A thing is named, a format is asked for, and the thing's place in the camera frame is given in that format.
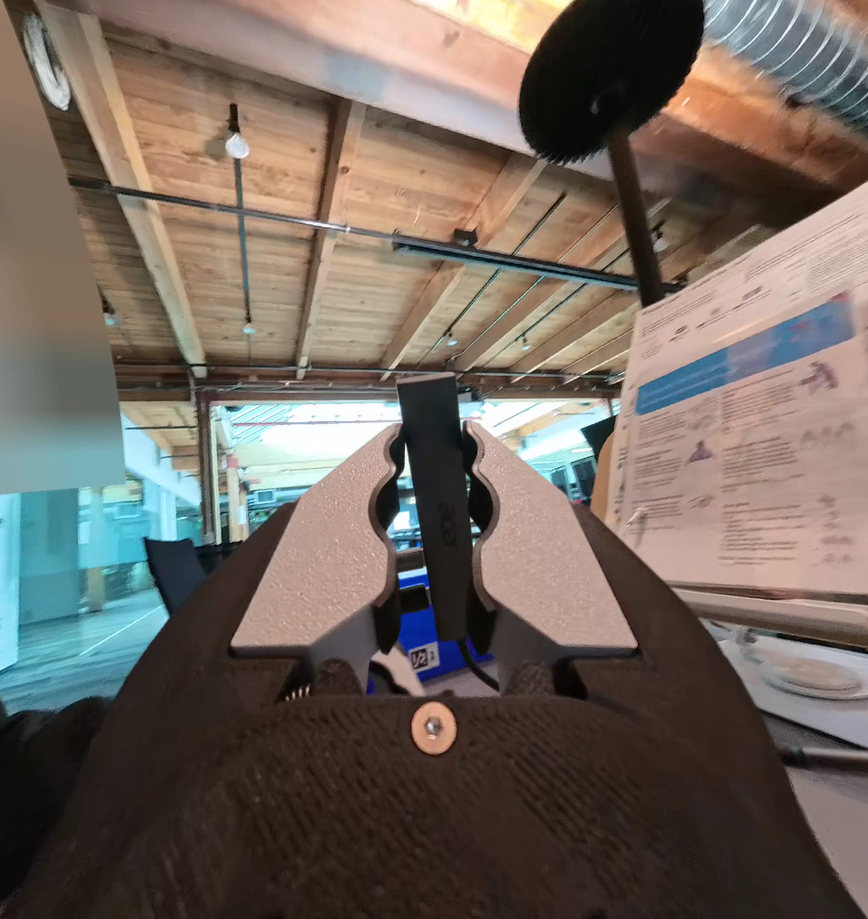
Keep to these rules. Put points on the person's black sweatshirt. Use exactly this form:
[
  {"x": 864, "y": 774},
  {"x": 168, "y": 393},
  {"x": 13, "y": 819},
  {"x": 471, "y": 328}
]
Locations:
[{"x": 24, "y": 775}]

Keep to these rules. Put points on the silver ventilation duct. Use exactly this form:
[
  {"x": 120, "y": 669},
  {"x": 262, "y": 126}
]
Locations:
[{"x": 800, "y": 50}]

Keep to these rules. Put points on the black office chair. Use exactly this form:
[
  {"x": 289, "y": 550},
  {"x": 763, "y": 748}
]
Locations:
[{"x": 175, "y": 574}]

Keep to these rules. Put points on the black ceiling track rail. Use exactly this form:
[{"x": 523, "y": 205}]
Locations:
[{"x": 513, "y": 262}]

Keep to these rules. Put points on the white round ceiling fixture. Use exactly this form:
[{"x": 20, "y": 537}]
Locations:
[
  {"x": 238, "y": 146},
  {"x": 46, "y": 61}
]

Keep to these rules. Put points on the white instruction sheet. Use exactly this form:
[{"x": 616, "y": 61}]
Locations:
[{"x": 764, "y": 301}]

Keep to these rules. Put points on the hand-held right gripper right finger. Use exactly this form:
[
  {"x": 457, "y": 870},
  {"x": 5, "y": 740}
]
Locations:
[{"x": 556, "y": 574}]

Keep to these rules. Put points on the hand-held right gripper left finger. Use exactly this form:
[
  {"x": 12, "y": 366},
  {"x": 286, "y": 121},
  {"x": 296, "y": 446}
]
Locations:
[{"x": 312, "y": 574}]

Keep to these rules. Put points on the blue-header exercise sheet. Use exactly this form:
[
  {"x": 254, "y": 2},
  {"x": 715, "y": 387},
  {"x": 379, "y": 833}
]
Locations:
[{"x": 764, "y": 445}]

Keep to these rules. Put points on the wooden book stand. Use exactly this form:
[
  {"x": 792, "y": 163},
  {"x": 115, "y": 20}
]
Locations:
[{"x": 800, "y": 617}]

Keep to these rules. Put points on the black metal pole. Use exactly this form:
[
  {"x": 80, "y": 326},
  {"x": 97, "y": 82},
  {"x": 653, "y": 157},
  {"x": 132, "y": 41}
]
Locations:
[{"x": 638, "y": 230}]

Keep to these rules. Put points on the black round lamp head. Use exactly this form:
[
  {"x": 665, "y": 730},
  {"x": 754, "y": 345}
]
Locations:
[{"x": 606, "y": 64}]

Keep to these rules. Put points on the blue plastic bin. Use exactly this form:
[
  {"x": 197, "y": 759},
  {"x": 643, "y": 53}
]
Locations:
[{"x": 416, "y": 617}]

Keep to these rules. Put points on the black rectangular panel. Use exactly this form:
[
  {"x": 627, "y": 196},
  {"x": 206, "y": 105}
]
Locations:
[{"x": 597, "y": 433}]

